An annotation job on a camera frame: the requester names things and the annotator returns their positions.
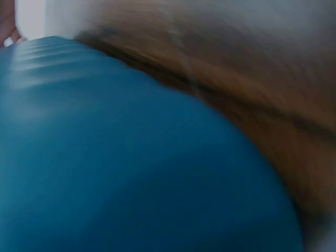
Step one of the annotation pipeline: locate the blue ribbed plastic object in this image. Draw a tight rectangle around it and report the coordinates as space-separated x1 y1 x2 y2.
0 35 307 252

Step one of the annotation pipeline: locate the person's left hand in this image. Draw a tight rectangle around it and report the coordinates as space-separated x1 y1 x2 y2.
0 0 28 48

